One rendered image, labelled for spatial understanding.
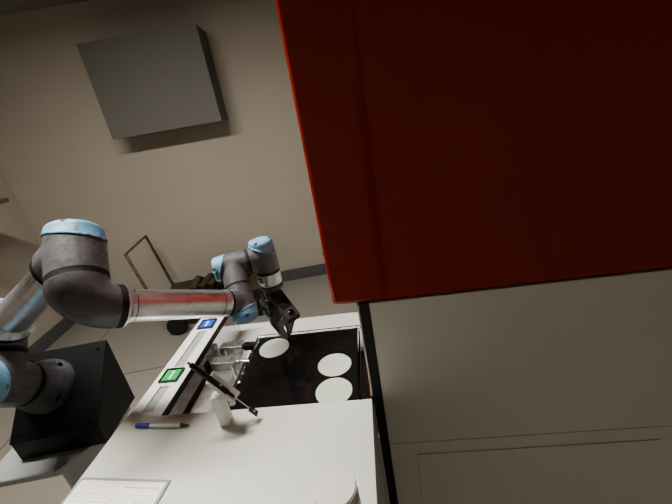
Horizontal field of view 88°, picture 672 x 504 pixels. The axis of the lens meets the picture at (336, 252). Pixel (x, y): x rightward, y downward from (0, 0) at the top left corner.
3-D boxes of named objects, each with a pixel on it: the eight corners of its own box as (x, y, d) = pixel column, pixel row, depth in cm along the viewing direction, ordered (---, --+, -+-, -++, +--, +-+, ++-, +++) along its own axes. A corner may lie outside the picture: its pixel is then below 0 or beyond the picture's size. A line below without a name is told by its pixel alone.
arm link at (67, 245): (-44, 370, 88) (57, 266, 66) (-39, 315, 94) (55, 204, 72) (18, 365, 98) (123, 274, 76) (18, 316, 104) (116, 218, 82)
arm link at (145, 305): (52, 322, 62) (269, 311, 99) (50, 269, 66) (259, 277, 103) (36, 347, 68) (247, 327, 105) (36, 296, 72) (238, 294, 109)
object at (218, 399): (248, 413, 83) (233, 368, 78) (243, 427, 79) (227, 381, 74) (224, 415, 83) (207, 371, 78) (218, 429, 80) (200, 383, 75)
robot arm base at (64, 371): (21, 420, 99) (-13, 422, 90) (26, 367, 105) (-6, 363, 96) (74, 405, 100) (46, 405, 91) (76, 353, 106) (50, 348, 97)
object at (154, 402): (242, 332, 143) (232, 302, 138) (178, 456, 92) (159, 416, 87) (220, 334, 144) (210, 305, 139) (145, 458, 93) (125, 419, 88)
